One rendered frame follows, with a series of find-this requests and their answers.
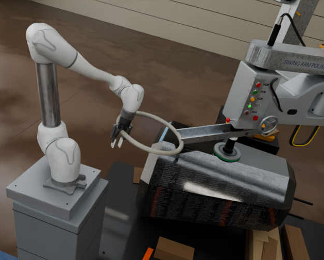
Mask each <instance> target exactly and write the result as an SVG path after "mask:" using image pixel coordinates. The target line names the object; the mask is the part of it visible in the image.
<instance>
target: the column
mask: <svg viewBox="0 0 324 260"><path fill-rule="evenodd" d="M318 2H319V0H291V1H290V2H289V4H282V6H281V9H280V11H279V14H278V16H277V19H276V21H275V24H276V23H277V21H278V18H279V16H281V15H282V14H283V13H286V12H287V13H288V10H289V8H291V10H290V12H289V14H290V15H291V17H292V19H293V22H294V24H295V26H296V28H297V31H298V33H299V35H300V37H301V38H302V37H303V35H304V32H305V30H306V28H307V26H308V24H309V22H310V19H311V17H312V15H313V13H314V11H315V8H316V6H317V4H318ZM290 6H291V7H290ZM296 12H298V13H300V14H301V16H299V15H298V14H297V13H296ZM275 24H274V25H275ZM273 28H274V26H273ZM272 30H273V29H272ZM271 33H272V31H271ZM270 35H271V34H270ZM269 38H270V37H269ZM268 40H269V39H268ZM275 42H278V43H285V44H292V45H299V43H300V40H299V39H298V37H297V35H296V33H295V31H294V29H293V27H292V24H291V22H290V20H289V18H288V16H286V15H285V16H284V18H283V20H282V23H281V28H280V31H279V33H278V36H277V38H276V41H275Z"/></svg>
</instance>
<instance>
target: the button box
mask: <svg viewBox="0 0 324 260"><path fill-rule="evenodd" d="M265 80H266V79H264V78H256V77H253V79H252V81H251V84H250V86H249V89H248V91H247V94H246V96H245V99H244V101H243V104H242V106H241V109H240V111H239V114H238V116H239V117H240V118H250V116H251V113H252V111H253V108H254V106H255V104H256V102H257V99H258V97H259V94H260V92H261V90H262V87H263V85H264V83H265ZM257 83H261V86H260V87H258V88H257V87H256V84H257ZM254 90H258V93H257V94H256V95H254V94H253V91H254ZM251 97H255V100H254V101H253V102H251V101H250V98H251ZM248 104H252V107H251V108H247V106H248ZM247 110H248V111H249V114H248V115H245V114H244V113H245V111H247Z"/></svg>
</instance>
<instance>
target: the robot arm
mask: <svg viewBox="0 0 324 260"><path fill-rule="evenodd" d="M26 40H27V44H28V47H29V51H30V55H31V58H32V59H33V61H34V62H35V65H36V73H37V81H38V90H39V98H40V107H41V115H42V122H41V123H40V125H39V127H38V134H37V140H38V143H39V146H40V148H41V150H42V151H43V153H44V154H45V155H46V157H47V160H48V163H49V166H50V170H51V177H50V178H49V179H48V180H47V181H46V182H44V183H43V187H45V188H51V189H54V190H57V191H60V192H63V193H66V194H67V195H69V196H72V195H73V194H74V191H75V190H76V188H77V187H80V188H86V185H87V183H85V182H83V180H85V179H86V176H85V175H83V174H79V171H80V163H81V152H80V148H79V146H78V144H77V142H76V141H75V140H73V139H71V138H69V136H68V134H67V129H66V125H65V123H64V122H63V121H61V117H60V104H59V92H58V79H57V67H56V64H58V65H60V66H62V67H64V68H66V69H69V70H72V71H74V72H77V73H79V74H81V75H84V76H86V77H88V78H91V79H94V80H100V81H104V82H106V83H108V84H109V87H110V89H111V90H112V91H113V92H114V93H115V94H116V95H117V96H119V97H120V98H121V99H122V102H123V107H122V110H121V116H120V120H119V122H118V124H113V129H112V132H111V135H110V136H111V138H112V140H111V142H112V143H111V146H112V148H113V147H114V145H115V142H116V137H117V136H118V134H119V133H120V131H121V130H124V131H125V132H126V133H127V134H128V135H129V134H130V132H131V129H132V128H133V126H132V124H131V121H132V120H133V119H134V117H135V114H136V112H137V110H138V109H139V107H140V105H141V103H142V100H143V96H144V89H143V87H141V86H140V85H138V84H133V85H132V84H131V83H130V82H129V81H128V80H127V79H126V78H124V77H122V76H119V75H118V76H113V75H111V74H109V73H107V72H105V71H102V70H100V69H97V68H95V67H94V66H92V65H91V64H90V63H88V62H87V61H86V60H85V59H84V58H83V57H82V56H81V55H80V54H79V53H78V52H77V51H76V50H75V49H74V48H73V47H72V46H71V45H70V44H68V43H67V42H66V41H65V40H64V39H63V38H62V36H61V35H60V34H59V33H58V32H57V31H56V30H55V29H54V28H52V27H51V26H49V25H47V24H45V23H34V24H32V25H30V26H29V27H28V29H27V31H26ZM117 126H118V127H117ZM116 128H117V129H116ZM127 128H128V129H127Z"/></svg>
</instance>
